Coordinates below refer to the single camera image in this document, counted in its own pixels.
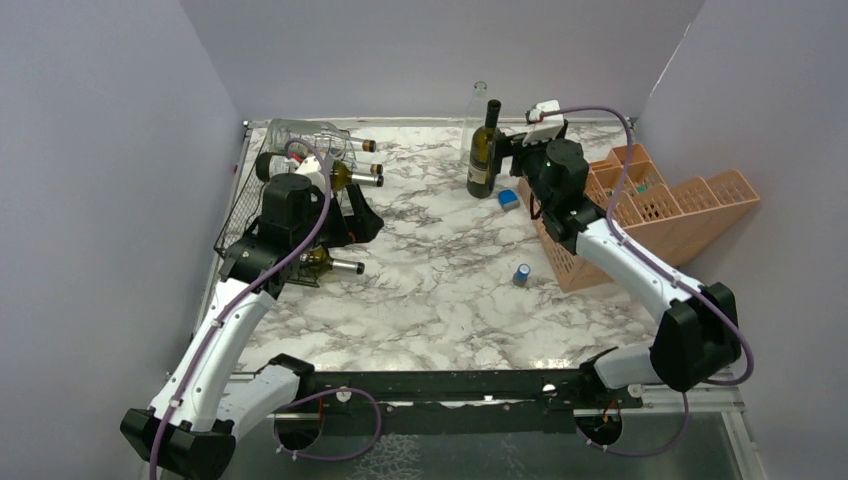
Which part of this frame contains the clear glass bottle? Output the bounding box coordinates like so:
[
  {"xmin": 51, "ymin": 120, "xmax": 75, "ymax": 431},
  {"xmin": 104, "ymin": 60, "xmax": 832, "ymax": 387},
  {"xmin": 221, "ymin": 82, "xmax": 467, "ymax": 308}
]
[{"xmin": 459, "ymin": 80, "xmax": 489, "ymax": 165}]

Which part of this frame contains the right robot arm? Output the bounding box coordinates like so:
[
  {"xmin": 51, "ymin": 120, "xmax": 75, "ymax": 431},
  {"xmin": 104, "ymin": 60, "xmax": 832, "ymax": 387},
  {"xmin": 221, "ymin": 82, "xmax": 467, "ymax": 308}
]
[{"xmin": 489, "ymin": 133, "xmax": 753, "ymax": 407}]

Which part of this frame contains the dark green wine bottle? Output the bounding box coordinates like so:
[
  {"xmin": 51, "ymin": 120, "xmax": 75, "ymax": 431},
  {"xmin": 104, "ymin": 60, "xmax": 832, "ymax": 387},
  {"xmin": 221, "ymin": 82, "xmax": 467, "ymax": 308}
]
[{"xmin": 466, "ymin": 99, "xmax": 501, "ymax": 199}]

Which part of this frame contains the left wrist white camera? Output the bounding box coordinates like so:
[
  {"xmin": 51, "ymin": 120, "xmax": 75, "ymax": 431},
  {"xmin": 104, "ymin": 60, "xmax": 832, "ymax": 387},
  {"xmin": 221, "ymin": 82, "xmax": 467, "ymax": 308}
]
[{"xmin": 287, "ymin": 155, "xmax": 328, "ymax": 194}]

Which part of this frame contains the bottle with brown cap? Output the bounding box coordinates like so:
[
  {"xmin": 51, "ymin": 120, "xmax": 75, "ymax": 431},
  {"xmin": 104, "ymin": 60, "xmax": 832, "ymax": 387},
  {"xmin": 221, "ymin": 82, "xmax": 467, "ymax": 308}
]
[{"xmin": 350, "ymin": 138, "xmax": 377, "ymax": 153}]

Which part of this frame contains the blue small cylinder can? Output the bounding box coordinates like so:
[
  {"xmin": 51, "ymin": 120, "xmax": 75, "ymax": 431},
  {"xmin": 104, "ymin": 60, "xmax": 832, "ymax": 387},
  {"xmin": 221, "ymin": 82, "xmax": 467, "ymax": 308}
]
[{"xmin": 512, "ymin": 263, "xmax": 532, "ymax": 287}]

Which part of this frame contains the wine bottle silver foil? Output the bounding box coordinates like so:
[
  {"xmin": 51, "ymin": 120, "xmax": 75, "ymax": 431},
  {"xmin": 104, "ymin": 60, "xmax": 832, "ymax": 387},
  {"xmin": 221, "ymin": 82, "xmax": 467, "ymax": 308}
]
[
  {"xmin": 301, "ymin": 246, "xmax": 365, "ymax": 279},
  {"xmin": 254, "ymin": 151, "xmax": 386, "ymax": 193}
]

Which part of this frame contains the wrist white camera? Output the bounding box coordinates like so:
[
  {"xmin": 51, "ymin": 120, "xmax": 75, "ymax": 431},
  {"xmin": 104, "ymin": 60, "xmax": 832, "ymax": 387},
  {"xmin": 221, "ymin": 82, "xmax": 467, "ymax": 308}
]
[
  {"xmin": 287, "ymin": 155, "xmax": 328, "ymax": 194},
  {"xmin": 522, "ymin": 100, "xmax": 565, "ymax": 147}
]

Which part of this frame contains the pink plastic organizer basket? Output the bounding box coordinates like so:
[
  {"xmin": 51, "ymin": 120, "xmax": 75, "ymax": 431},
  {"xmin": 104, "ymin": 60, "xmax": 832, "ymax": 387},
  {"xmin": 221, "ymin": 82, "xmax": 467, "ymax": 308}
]
[{"xmin": 517, "ymin": 142, "xmax": 761, "ymax": 294}]

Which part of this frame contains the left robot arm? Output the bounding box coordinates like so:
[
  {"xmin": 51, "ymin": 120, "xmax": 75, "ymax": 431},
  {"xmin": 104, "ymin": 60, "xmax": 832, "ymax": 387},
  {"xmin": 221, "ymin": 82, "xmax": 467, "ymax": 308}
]
[{"xmin": 120, "ymin": 172, "xmax": 353, "ymax": 479}]

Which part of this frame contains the clear bottle in rack top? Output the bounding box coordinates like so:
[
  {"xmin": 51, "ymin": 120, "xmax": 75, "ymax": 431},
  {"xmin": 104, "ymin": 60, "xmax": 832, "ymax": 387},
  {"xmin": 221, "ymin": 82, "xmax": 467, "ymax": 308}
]
[{"xmin": 262, "ymin": 118, "xmax": 353, "ymax": 153}]

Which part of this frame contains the purple cable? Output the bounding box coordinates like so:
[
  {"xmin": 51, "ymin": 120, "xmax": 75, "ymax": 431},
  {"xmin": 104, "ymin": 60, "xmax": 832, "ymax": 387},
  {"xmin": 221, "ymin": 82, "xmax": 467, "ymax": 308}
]
[
  {"xmin": 539, "ymin": 105, "xmax": 757, "ymax": 388},
  {"xmin": 148, "ymin": 139, "xmax": 333, "ymax": 480}
]

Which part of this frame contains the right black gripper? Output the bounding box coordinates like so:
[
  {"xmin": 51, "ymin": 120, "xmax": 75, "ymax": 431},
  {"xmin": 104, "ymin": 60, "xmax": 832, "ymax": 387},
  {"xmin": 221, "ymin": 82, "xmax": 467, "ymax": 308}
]
[{"xmin": 489, "ymin": 131, "xmax": 565, "ymax": 211}]

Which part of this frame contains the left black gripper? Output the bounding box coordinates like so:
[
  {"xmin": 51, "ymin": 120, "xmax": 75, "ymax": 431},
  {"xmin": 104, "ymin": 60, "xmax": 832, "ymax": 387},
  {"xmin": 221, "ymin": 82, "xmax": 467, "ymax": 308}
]
[{"xmin": 293, "ymin": 183, "xmax": 384, "ymax": 254}]

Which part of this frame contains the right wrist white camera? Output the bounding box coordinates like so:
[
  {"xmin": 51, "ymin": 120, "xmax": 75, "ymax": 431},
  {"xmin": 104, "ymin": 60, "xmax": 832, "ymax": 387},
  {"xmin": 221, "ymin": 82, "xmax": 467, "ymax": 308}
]
[{"xmin": 522, "ymin": 100, "xmax": 565, "ymax": 147}]

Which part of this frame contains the black wire wine rack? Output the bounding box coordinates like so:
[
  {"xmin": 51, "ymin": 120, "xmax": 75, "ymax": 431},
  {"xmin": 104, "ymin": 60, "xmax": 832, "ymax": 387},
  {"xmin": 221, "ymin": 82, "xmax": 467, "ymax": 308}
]
[{"xmin": 215, "ymin": 138, "xmax": 384, "ymax": 295}]

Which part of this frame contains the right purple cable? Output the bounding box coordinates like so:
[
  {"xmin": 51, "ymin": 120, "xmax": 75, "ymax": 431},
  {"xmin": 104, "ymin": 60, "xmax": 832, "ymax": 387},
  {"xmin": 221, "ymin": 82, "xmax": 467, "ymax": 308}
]
[{"xmin": 539, "ymin": 105, "xmax": 757, "ymax": 388}]

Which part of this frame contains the lower wine bottle silver foil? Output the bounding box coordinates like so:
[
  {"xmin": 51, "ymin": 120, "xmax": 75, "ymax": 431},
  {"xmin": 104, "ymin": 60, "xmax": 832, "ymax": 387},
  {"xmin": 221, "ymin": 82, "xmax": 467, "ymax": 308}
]
[{"xmin": 301, "ymin": 246, "xmax": 365, "ymax": 279}]

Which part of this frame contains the blue rectangular small box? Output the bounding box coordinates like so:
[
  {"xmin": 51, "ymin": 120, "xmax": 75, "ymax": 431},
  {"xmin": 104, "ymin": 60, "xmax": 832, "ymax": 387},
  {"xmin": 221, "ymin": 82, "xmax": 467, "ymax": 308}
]
[{"xmin": 497, "ymin": 189, "xmax": 521, "ymax": 212}]

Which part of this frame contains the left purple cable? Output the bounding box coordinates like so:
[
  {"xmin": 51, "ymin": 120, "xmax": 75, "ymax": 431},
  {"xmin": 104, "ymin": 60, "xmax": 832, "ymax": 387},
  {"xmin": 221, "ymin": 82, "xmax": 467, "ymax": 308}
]
[{"xmin": 148, "ymin": 139, "xmax": 333, "ymax": 480}]

